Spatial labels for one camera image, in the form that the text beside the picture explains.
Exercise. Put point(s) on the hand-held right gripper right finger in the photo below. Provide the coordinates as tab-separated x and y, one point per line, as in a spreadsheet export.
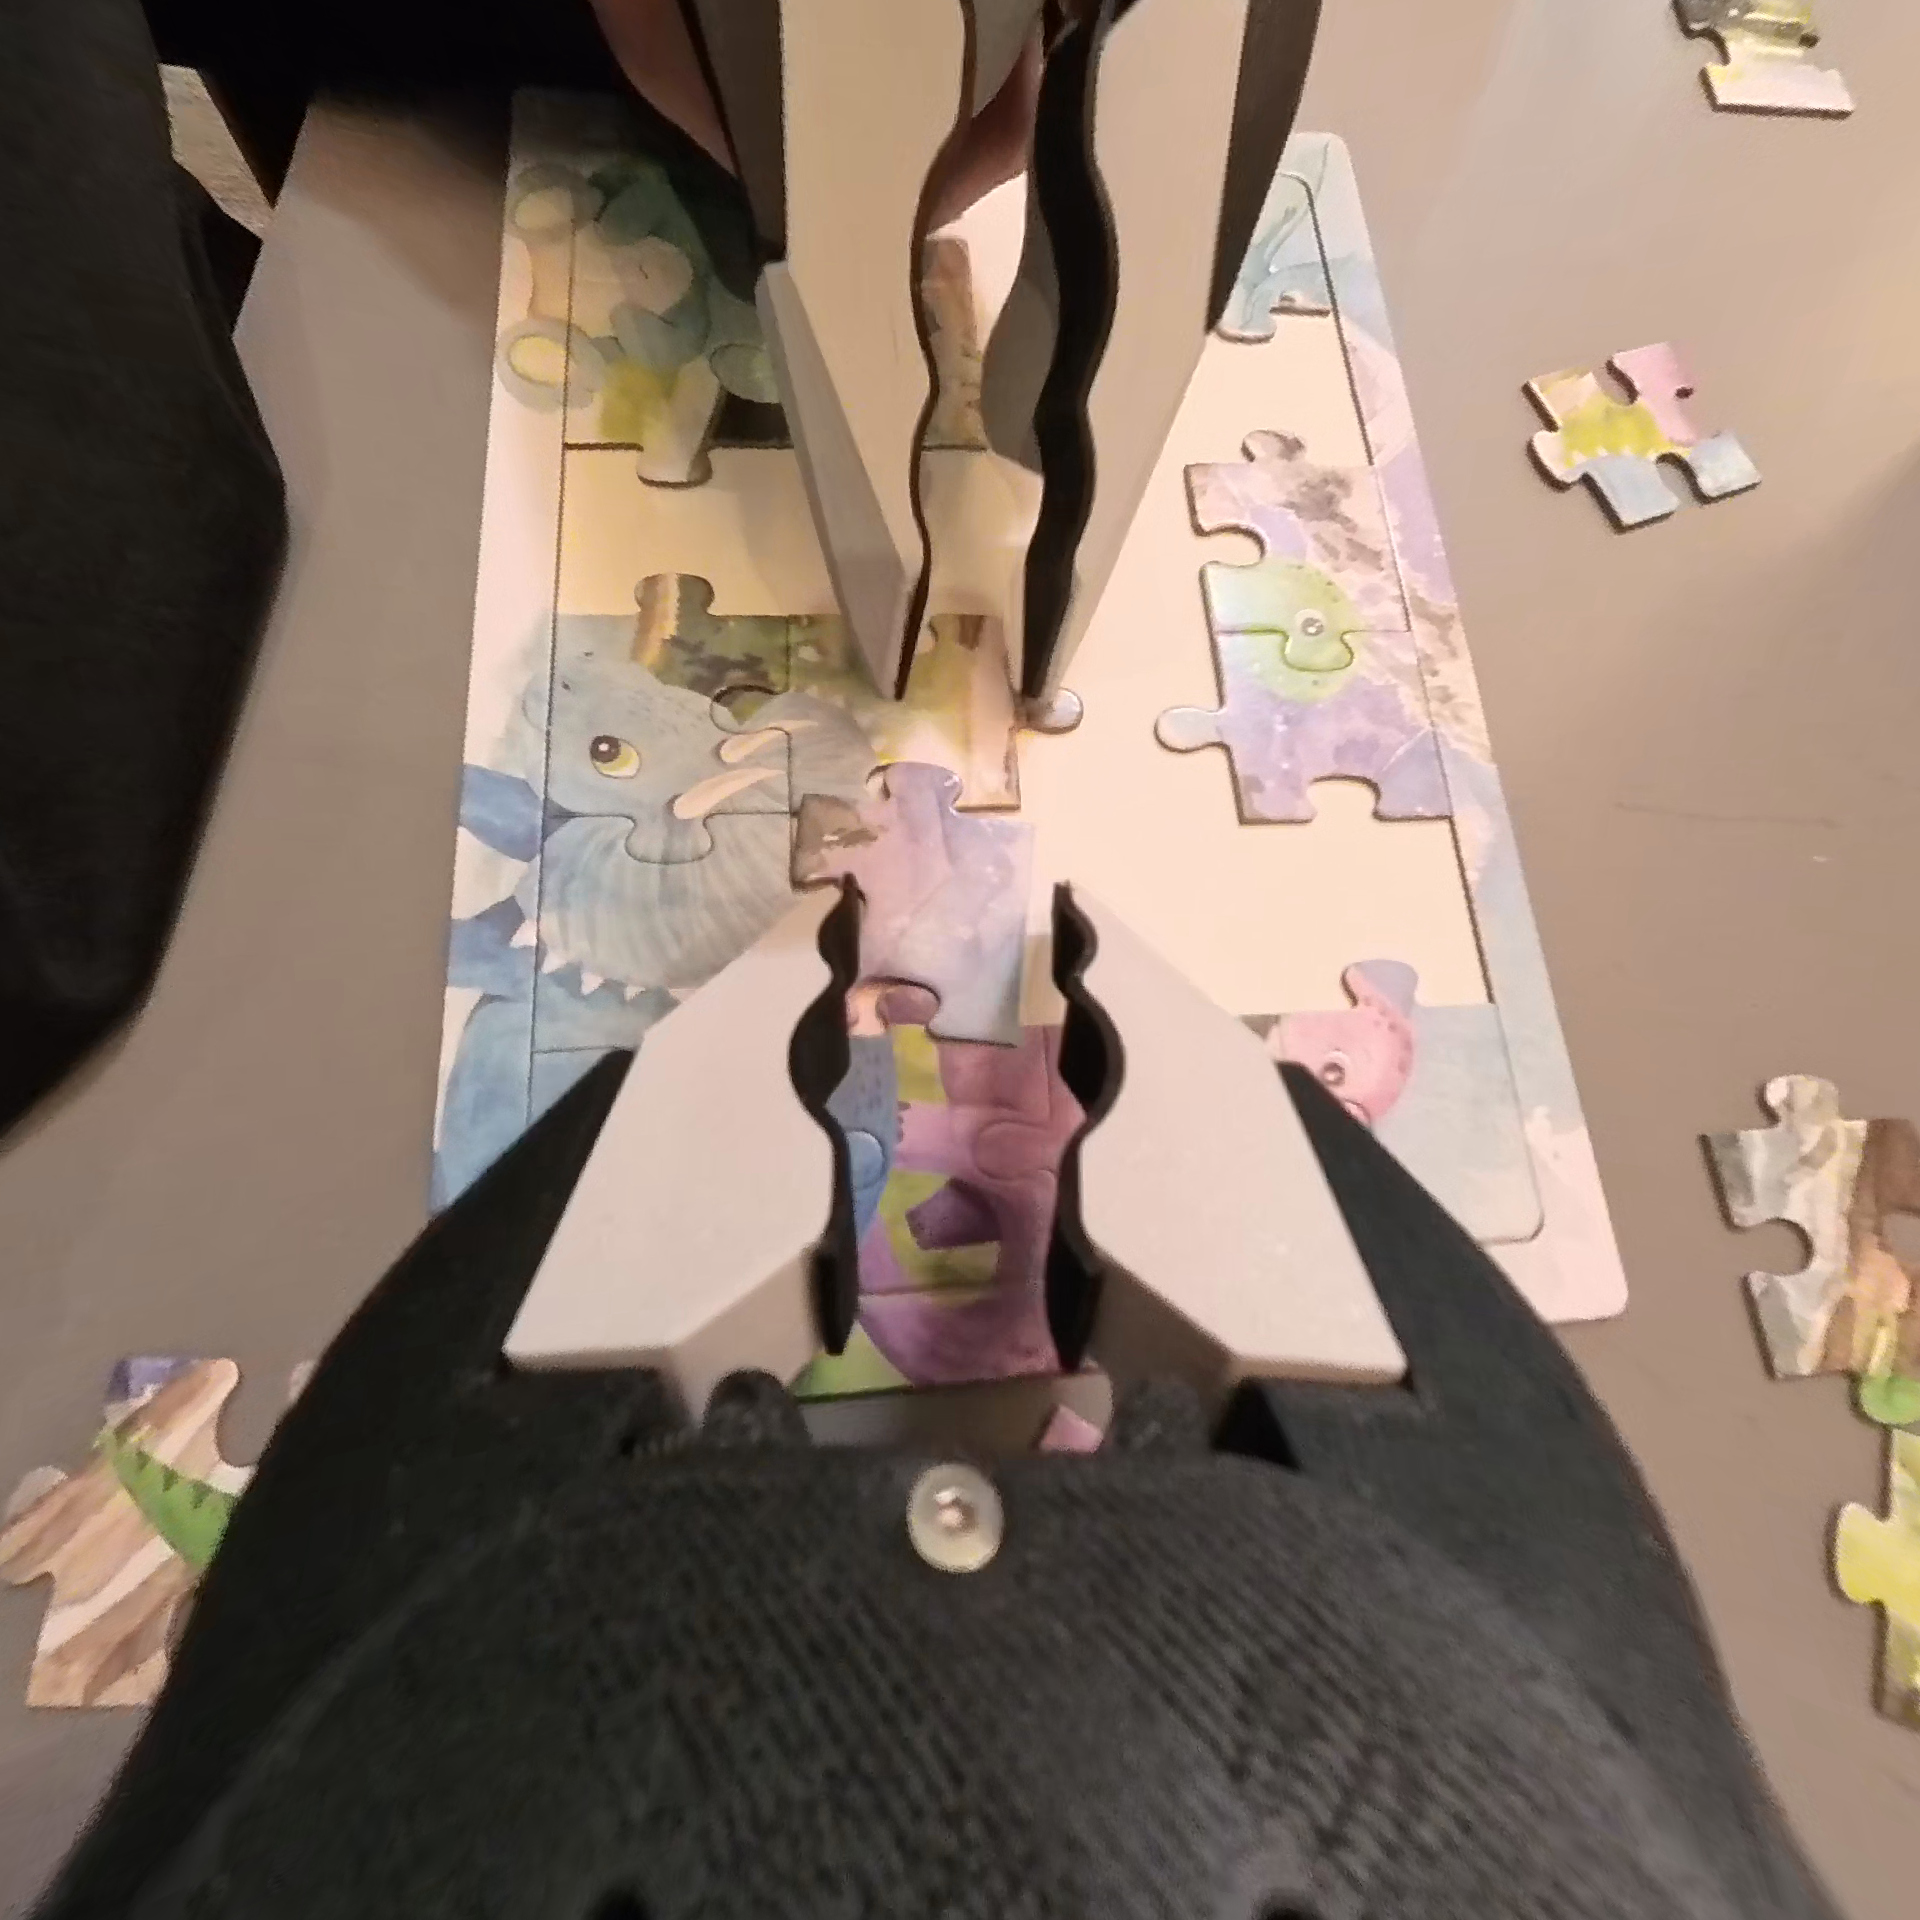
1245	1216

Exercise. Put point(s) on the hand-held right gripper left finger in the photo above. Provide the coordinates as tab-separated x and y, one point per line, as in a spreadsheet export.
676	1202

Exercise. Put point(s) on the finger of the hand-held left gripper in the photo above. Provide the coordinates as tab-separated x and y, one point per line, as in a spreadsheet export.
855	225
1169	225

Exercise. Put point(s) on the teal dinosaur puzzle piece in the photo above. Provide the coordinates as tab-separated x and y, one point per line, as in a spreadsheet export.
960	329

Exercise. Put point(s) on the pink dinosaur head puzzle piece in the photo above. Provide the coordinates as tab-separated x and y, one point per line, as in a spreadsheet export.
1350	1066

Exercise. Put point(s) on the purple dinosaur body puzzle piece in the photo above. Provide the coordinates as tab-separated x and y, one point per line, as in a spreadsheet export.
1036	1140

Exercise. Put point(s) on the purple blue green puzzle piece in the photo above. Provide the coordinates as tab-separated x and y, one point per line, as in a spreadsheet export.
906	1216

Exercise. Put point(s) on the dinosaur puzzle tray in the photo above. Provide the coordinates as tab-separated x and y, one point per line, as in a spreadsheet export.
1200	900

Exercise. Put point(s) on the pastel purple pink puzzle piece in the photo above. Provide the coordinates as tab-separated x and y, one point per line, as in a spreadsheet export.
944	885

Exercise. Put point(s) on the blue triceratops head puzzle piece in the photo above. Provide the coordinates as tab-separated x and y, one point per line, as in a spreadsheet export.
616	750

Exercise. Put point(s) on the person's left forearm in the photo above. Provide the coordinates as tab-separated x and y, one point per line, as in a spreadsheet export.
421	39

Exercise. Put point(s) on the person's left hand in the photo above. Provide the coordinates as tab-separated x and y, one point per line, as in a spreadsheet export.
652	52

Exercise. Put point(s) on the pale blue purple puzzle piece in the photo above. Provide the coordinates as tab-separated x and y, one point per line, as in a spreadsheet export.
1276	256

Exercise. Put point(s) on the pale blue yellow puzzle piece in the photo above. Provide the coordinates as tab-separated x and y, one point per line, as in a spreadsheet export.
661	302

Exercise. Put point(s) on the blue dinosaur body puzzle piece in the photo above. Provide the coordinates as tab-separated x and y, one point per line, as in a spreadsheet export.
869	1110

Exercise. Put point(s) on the green dinosaur head puzzle piece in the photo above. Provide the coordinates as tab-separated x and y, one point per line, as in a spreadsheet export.
1305	510

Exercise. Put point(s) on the pink yellow blue puzzle piece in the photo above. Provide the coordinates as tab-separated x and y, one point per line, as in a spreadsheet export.
1636	436

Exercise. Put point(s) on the light blue white puzzle piece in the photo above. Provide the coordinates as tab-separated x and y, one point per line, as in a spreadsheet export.
1769	67

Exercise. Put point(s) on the brown grey puzzle piece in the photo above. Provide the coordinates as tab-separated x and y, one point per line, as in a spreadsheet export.
1830	1229

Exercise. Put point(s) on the green dinosaur brown puzzle piece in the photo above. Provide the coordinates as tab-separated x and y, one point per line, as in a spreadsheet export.
120	1530

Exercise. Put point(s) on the green yellow puzzle piece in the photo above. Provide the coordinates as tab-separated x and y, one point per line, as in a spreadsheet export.
1890	1576

